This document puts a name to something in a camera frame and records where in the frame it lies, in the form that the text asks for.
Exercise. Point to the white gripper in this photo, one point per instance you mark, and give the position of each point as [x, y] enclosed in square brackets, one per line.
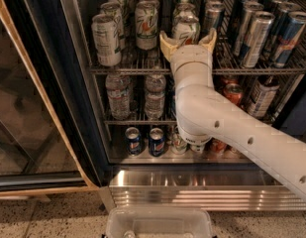
[188, 55]

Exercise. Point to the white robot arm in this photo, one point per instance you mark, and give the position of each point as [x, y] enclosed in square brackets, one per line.
[202, 113]

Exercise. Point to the slim blue silver can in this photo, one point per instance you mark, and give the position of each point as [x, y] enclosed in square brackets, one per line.
[213, 16]

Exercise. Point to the red Coca-Cola can middle shelf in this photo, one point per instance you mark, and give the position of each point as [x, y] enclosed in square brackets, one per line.
[234, 93]

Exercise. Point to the front silver energy drink can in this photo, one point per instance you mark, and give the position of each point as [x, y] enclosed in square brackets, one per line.
[255, 38]

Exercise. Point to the front left white can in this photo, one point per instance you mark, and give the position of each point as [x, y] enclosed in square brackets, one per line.
[106, 41]

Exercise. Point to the right Pepsi can bottom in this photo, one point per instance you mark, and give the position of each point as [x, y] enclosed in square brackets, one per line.
[156, 142]

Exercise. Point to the pepsi can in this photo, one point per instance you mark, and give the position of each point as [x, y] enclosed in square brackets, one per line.
[133, 141]
[156, 142]

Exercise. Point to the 7up can bottom shelf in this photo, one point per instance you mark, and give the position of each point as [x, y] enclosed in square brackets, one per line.
[178, 145]

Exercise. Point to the left Coca-Cola can bottom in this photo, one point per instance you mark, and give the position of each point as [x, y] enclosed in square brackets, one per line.
[217, 147]

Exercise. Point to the front Red Bull can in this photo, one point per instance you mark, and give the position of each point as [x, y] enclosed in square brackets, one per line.
[288, 38]

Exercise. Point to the left Pepsi can bottom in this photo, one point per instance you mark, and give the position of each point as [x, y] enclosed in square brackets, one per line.
[133, 141]

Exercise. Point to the stainless fridge base grille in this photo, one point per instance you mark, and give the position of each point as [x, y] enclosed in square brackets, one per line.
[207, 190]

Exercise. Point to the glass fridge door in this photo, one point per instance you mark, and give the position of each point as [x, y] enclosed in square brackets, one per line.
[49, 138]

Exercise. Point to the right water bottle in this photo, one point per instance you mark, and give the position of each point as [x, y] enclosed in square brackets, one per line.
[155, 95]

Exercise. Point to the water bottle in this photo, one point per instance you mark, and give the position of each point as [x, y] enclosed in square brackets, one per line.
[117, 87]
[155, 95]

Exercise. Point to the left water bottle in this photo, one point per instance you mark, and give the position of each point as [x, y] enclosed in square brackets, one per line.
[117, 87]

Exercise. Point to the white coffee bottle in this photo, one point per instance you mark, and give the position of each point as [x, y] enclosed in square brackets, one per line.
[262, 95]

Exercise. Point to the clear plastic bin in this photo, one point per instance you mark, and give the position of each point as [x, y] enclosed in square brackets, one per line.
[158, 222]

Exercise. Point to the top wire shelf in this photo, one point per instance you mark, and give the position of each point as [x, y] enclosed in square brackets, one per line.
[224, 61]

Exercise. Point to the wire shelf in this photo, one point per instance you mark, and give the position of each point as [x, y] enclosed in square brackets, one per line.
[139, 119]
[224, 61]

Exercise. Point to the middle wire shelf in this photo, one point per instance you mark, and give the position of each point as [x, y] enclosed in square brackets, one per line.
[139, 119]

